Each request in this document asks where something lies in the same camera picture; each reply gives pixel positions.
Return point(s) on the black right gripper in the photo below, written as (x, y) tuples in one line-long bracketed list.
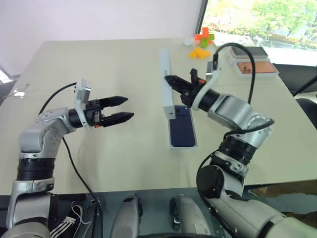
[(192, 94)]

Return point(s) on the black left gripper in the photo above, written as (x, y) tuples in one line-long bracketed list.
[(94, 114)]

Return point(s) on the dark blue smartphone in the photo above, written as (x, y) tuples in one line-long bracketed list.
[(182, 129)]

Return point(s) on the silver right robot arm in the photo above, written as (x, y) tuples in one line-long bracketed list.
[(235, 111)]

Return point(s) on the dark phone on box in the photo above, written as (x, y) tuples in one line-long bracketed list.
[(234, 57)]

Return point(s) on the orange phone on box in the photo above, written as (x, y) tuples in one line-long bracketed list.
[(257, 75)]

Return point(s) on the yellow toy block cluster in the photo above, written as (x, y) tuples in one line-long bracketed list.
[(199, 53)]

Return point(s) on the small white earbud case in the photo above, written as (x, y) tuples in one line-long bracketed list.
[(187, 42)]

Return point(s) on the green toy block piece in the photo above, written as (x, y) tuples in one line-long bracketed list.
[(204, 43)]

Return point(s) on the orange toy block cross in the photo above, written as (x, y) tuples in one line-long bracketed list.
[(204, 32)]

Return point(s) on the orange smartphone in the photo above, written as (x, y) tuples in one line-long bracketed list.
[(265, 68)]

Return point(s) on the grey rounded shape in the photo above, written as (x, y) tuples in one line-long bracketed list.
[(189, 218), (126, 218)]

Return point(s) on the thin black rod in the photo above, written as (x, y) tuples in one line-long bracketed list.
[(305, 85)]

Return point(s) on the black rounded chair back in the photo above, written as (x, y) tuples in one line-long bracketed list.
[(308, 109)]

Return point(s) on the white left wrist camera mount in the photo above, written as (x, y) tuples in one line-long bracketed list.
[(83, 91)]

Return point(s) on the dark window frame post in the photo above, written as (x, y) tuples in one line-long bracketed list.
[(201, 15)]

